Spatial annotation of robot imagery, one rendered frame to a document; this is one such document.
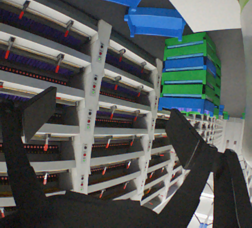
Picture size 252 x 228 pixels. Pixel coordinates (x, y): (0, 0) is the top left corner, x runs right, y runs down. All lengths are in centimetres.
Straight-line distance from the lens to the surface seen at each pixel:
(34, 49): 80
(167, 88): 100
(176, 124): 17
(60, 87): 80
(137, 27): 102
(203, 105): 87
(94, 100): 91
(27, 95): 78
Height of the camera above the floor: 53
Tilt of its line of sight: 4 degrees down
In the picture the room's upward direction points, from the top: 172 degrees counter-clockwise
